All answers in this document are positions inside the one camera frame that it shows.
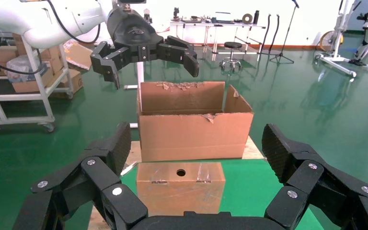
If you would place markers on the white robot support stand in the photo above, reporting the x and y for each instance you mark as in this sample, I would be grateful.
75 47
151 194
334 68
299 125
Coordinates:
341 31

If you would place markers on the green cloth mat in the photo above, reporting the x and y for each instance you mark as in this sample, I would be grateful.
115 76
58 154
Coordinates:
250 190

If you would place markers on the black bottle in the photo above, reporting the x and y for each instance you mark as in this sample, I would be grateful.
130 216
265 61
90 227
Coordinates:
256 17

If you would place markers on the large open cardboard carton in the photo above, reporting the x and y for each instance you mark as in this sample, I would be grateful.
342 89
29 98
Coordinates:
193 139

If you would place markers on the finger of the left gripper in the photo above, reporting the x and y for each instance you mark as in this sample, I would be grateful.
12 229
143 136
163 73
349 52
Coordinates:
107 60
180 52

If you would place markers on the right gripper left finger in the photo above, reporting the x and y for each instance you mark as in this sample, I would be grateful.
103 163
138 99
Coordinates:
98 177

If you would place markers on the printed brown cardboard box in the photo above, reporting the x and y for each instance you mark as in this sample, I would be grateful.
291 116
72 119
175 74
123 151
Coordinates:
73 81

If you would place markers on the black tripod microphone stand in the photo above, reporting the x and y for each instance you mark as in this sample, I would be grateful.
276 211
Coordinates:
280 57

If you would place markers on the small black device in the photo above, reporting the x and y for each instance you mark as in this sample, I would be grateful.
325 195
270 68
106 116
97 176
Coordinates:
176 14

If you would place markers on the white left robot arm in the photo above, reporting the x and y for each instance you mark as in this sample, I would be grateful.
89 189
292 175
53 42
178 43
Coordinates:
28 19

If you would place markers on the black curved pole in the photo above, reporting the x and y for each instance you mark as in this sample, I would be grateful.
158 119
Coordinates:
275 30
266 31

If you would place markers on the clear plastic bag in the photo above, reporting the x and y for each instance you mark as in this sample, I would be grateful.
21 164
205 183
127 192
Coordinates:
20 68

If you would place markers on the grey tape roll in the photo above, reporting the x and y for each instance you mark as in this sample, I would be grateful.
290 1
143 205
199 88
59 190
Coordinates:
243 19

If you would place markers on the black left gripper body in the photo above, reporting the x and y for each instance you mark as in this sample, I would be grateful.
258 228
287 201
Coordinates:
133 31

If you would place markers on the long white work table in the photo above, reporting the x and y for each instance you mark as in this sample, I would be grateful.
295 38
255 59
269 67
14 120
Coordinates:
203 24

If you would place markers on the torn flat cardboard sheet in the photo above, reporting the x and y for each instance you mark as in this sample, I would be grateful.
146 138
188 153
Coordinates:
79 57

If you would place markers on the taped cardboard box with hole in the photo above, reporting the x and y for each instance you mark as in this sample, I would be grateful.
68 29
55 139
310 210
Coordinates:
177 196

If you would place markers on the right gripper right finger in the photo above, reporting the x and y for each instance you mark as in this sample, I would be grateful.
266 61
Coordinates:
307 181

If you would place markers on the white wheeled shelf cart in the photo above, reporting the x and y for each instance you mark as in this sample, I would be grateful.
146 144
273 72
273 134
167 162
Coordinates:
44 98

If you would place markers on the yellow round fan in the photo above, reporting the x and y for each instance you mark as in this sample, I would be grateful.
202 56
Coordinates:
327 41

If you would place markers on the black round swivel stool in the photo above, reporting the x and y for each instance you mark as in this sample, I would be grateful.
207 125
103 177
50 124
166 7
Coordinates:
232 45

